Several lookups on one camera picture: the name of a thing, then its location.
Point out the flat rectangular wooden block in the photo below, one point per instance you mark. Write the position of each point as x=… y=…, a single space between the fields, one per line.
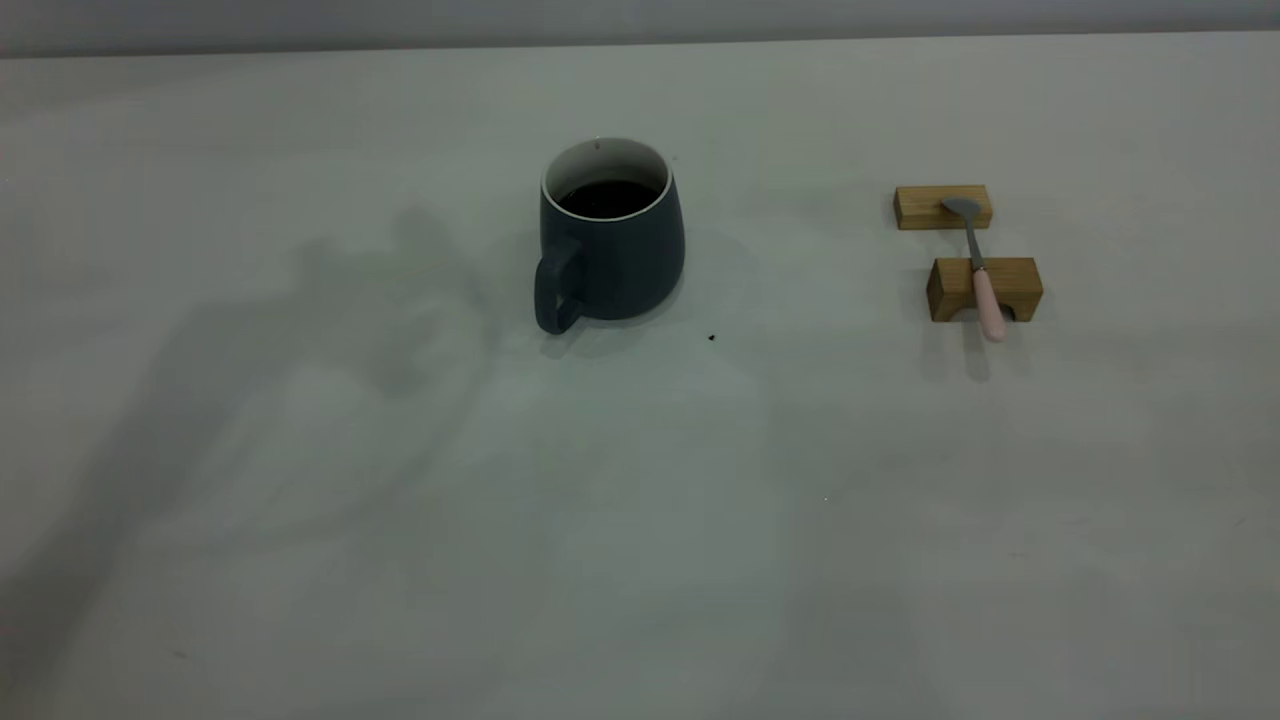
x=920 y=208

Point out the arch shaped wooden block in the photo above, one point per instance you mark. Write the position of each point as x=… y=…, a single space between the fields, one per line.
x=950 y=282

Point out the dark grey ceramic mug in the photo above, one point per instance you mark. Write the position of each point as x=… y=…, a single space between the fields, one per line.
x=620 y=260

